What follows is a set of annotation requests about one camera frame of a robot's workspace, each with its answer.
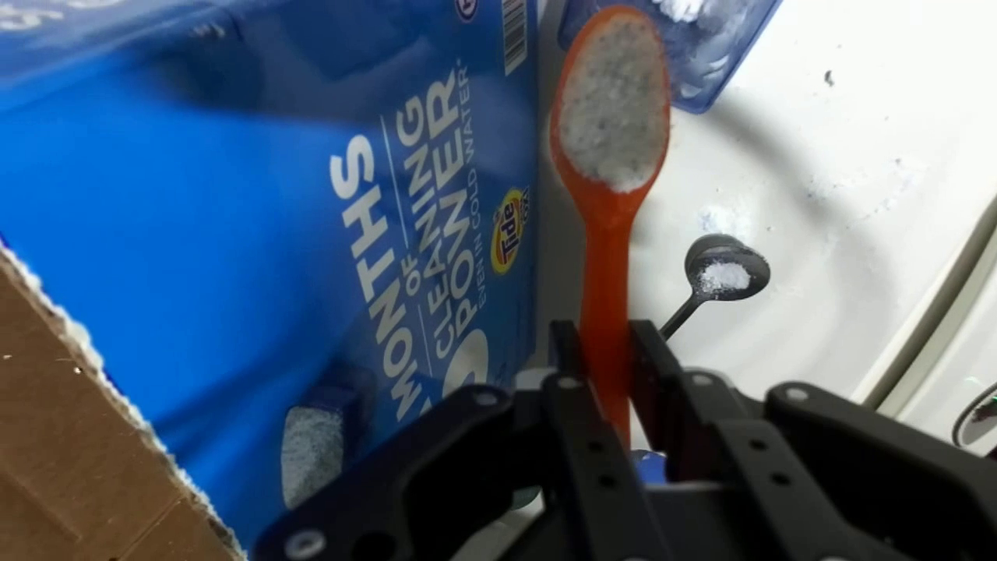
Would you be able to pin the white washing machine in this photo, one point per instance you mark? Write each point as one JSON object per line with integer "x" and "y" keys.
{"x": 851, "y": 187}

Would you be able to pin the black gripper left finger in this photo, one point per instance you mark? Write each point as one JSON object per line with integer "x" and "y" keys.
{"x": 580, "y": 447}

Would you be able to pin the orange plastic spoon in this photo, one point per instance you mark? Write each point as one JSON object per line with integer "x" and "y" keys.
{"x": 607, "y": 270}

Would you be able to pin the blue Tide detergent box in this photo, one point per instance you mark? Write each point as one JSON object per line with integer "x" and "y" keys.
{"x": 207, "y": 260}

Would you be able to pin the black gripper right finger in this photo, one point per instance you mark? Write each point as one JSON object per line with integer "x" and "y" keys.
{"x": 748, "y": 437}

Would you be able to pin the oval metal washer badge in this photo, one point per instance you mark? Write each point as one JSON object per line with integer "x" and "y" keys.
{"x": 983, "y": 422}

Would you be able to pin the dark metal spoon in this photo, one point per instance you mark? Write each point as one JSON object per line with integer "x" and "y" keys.
{"x": 751, "y": 267}

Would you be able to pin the blue plastic scoop cup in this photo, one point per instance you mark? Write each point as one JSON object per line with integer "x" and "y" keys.
{"x": 726, "y": 50}

